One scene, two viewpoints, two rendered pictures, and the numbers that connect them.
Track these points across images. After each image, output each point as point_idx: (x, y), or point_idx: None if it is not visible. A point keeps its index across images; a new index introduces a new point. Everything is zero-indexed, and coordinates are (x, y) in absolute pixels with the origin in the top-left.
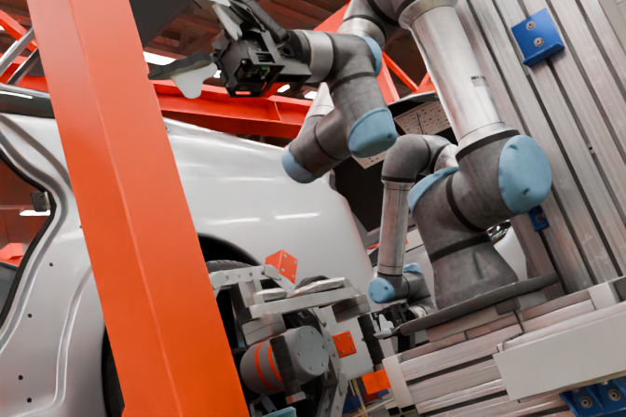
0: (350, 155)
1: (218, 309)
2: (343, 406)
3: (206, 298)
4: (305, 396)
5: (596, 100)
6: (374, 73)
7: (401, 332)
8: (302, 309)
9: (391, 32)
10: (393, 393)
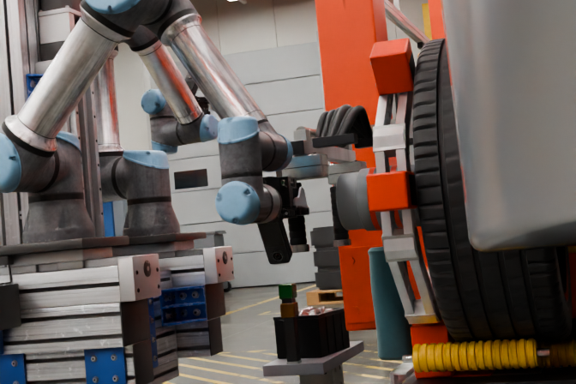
0: (180, 143)
1: (330, 163)
2: (393, 276)
3: None
4: (333, 244)
5: None
6: (149, 118)
7: (206, 236)
8: (330, 159)
9: (123, 42)
10: (233, 268)
